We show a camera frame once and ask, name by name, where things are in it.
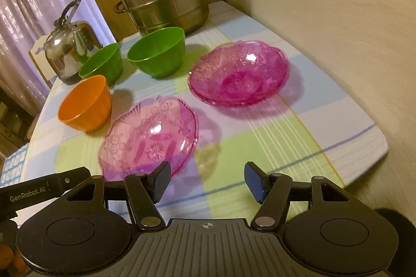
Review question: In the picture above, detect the green plastic bowl near kettle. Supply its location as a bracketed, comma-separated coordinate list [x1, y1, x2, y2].
[79, 43, 124, 87]

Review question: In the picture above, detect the green plastic bowl near pot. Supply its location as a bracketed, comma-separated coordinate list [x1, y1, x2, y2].
[127, 27, 185, 78]

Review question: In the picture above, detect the blue checkered bed cover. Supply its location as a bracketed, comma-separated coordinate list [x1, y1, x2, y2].
[0, 143, 29, 188]

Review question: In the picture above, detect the stainless steel kettle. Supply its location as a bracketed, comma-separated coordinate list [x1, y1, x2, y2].
[44, 0, 103, 85]

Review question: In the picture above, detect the orange plastic bowl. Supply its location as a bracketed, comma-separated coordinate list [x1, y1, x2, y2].
[57, 75, 112, 132]

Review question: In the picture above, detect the white wooden chair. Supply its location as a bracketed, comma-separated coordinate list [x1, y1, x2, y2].
[28, 36, 57, 89]

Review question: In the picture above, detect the purple curtain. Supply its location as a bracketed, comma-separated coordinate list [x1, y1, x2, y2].
[1, 0, 115, 116]

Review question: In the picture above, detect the light pink glass plate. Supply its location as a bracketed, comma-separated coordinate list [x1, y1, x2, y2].
[98, 96, 199, 181]

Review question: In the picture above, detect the checkered tablecloth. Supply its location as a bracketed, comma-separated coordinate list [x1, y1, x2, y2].
[17, 0, 390, 226]

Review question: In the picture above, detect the dark pink glass plate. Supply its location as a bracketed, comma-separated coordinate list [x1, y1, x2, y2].
[187, 41, 290, 107]

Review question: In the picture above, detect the person's left hand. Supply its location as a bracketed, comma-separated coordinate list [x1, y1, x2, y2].
[0, 244, 28, 277]

